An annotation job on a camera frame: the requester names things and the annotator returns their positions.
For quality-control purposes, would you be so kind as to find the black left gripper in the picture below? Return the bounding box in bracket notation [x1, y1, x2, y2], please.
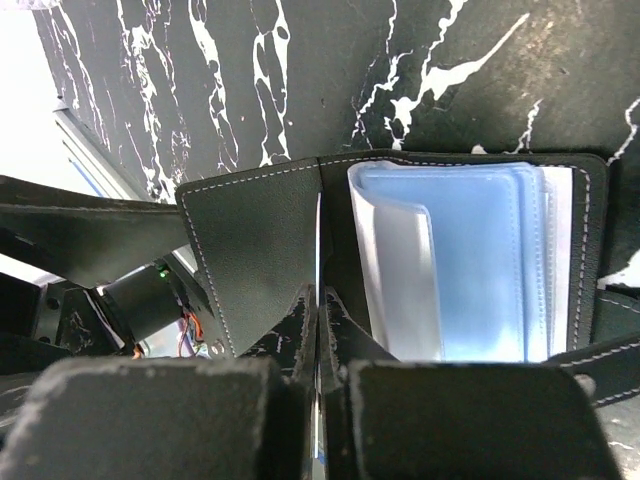
[1, 176, 225, 375]

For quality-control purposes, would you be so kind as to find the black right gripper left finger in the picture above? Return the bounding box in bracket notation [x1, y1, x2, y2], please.
[1, 286, 317, 479]

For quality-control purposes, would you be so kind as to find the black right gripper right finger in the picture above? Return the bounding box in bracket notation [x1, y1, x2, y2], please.
[319, 289, 625, 479]

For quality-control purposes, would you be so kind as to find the black leather card holder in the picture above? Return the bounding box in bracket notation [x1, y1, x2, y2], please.
[176, 150, 639, 406]

